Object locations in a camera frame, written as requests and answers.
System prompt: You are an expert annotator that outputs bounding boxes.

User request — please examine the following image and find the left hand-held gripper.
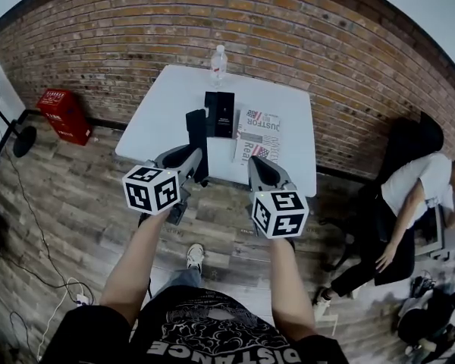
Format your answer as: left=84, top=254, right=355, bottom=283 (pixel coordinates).
left=121, top=144, right=209, bottom=227

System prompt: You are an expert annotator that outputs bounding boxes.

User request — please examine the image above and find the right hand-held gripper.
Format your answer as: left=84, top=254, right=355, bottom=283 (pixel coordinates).
left=246, top=155, right=310, bottom=240

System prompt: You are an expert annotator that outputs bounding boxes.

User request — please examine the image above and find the black narrow box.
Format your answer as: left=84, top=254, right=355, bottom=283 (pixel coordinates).
left=184, top=108, right=210, bottom=188

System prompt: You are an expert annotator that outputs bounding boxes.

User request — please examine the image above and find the person's left forearm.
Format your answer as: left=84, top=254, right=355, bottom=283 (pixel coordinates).
left=98, top=209, right=172, bottom=318

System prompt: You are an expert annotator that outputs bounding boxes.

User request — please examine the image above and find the person's right forearm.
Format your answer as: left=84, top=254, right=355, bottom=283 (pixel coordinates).
left=267, top=236, right=318, bottom=343

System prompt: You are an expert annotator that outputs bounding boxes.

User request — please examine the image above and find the black rectangular box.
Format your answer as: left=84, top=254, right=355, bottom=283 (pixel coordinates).
left=203, top=90, right=236, bottom=140

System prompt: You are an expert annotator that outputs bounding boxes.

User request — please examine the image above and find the folded newspaper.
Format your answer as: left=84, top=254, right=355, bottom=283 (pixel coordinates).
left=232, top=108, right=283, bottom=165

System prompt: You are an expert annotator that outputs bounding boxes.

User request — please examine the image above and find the white folding table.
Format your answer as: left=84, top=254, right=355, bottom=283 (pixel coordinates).
left=115, top=64, right=319, bottom=199

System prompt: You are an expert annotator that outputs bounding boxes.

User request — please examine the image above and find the person's white shoe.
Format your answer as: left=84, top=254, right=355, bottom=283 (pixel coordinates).
left=185, top=243, right=206, bottom=271

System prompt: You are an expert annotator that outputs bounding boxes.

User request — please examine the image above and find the clear plastic water bottle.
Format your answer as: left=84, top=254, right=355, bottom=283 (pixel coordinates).
left=209, top=44, right=228, bottom=90

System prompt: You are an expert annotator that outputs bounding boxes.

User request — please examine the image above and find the person's grey jeans leg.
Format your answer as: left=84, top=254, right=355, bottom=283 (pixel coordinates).
left=153, top=265, right=202, bottom=299

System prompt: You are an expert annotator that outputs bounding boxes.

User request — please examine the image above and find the red metal box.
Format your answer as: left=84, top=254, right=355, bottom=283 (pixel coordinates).
left=36, top=88, right=94, bottom=147

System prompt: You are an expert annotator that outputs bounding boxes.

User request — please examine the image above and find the person's black printed t-shirt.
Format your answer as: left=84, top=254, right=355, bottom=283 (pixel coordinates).
left=40, top=286, right=350, bottom=364

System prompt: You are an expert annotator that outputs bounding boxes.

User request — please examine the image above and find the grey framed panel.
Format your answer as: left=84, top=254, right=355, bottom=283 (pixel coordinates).
left=413, top=203, right=447, bottom=262

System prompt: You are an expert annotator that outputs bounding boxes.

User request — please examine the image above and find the black backpack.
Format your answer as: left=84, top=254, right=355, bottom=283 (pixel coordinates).
left=397, top=289, right=455, bottom=350

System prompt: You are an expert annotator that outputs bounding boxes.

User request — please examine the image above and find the black floor cable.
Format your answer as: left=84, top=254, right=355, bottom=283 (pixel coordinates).
left=2, top=142, right=96, bottom=307

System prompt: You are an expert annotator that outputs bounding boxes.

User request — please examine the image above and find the black pedestal fan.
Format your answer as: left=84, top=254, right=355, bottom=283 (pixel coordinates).
left=0, top=61, right=38, bottom=190

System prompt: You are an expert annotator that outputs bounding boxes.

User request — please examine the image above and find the white floor cable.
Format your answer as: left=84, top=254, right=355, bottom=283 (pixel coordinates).
left=36, top=277, right=85, bottom=360

